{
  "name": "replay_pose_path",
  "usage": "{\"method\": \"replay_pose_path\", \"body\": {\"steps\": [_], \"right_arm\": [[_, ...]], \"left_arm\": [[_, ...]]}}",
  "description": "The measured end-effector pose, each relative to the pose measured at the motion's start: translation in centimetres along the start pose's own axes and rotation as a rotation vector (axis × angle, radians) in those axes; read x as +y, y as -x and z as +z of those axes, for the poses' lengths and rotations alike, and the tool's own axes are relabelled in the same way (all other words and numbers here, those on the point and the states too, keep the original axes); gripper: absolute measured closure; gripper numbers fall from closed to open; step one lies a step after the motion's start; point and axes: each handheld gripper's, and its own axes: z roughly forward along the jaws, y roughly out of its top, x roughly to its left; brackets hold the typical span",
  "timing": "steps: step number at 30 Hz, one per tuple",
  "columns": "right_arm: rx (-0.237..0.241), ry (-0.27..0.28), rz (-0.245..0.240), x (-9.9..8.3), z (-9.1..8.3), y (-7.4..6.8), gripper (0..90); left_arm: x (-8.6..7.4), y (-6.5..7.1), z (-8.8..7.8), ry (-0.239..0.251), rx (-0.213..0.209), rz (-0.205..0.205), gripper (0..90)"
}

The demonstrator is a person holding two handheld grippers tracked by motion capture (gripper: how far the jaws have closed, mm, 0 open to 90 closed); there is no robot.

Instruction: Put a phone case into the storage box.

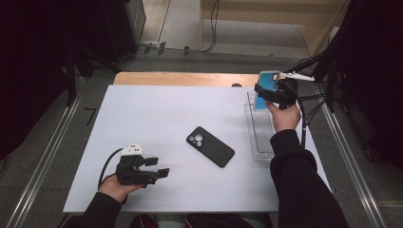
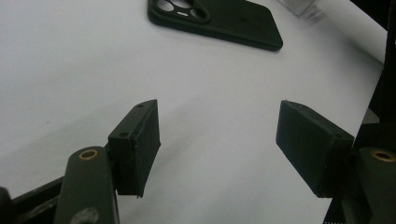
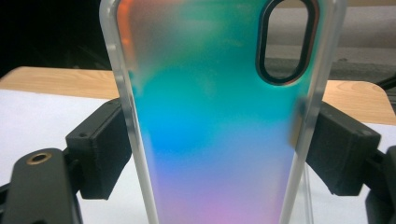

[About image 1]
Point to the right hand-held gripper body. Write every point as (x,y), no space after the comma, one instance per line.
(286,91)

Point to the black phone case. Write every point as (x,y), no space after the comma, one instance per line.
(210,147)

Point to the dark curtain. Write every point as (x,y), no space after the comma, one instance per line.
(377,79)
(28,69)

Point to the metal floor rail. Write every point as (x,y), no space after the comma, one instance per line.
(44,161)
(351,164)

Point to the black floor bracket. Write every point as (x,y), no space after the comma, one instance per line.
(161,47)
(186,50)

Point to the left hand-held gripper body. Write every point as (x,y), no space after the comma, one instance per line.
(133,172)

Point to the person's right hand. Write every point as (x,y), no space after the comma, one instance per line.
(285,118)

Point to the dark round table grommet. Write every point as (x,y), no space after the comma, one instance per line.
(236,85)

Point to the clear plastic tray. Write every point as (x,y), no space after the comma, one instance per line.
(261,133)

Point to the wooden table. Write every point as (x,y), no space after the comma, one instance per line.
(190,79)

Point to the person's left hand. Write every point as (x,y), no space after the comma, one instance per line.
(115,190)

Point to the white board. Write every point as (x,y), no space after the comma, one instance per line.
(177,107)

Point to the black cabinet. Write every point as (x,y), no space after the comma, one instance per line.
(120,28)

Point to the black metal stand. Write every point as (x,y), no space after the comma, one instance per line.
(71,79)
(331,85)

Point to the clear blue phone case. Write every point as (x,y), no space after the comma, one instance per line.
(268,80)

